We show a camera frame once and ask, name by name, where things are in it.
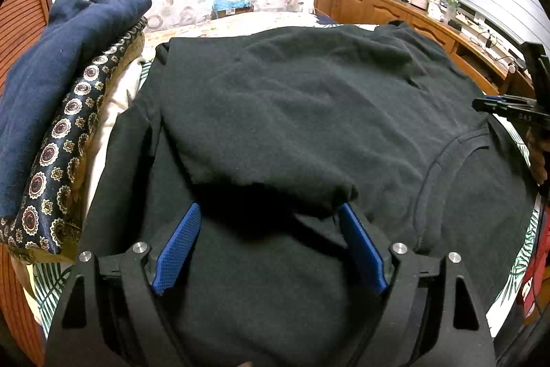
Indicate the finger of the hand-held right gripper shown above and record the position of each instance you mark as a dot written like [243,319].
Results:
[511,109]

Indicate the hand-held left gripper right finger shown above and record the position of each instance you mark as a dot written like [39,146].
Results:
[363,251]

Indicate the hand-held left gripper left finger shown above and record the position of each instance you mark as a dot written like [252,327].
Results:
[178,251]

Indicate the black printed t-shirt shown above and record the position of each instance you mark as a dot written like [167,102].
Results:
[300,113]

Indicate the person's right hand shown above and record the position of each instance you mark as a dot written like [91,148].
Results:
[541,158]

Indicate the dark medallion patterned garment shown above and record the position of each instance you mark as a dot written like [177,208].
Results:
[56,160]

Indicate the wooden side cabinet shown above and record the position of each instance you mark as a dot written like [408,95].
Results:
[365,3]

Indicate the navy blue garment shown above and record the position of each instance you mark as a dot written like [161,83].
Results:
[56,70]

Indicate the small cardboard box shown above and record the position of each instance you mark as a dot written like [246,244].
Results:
[234,13]

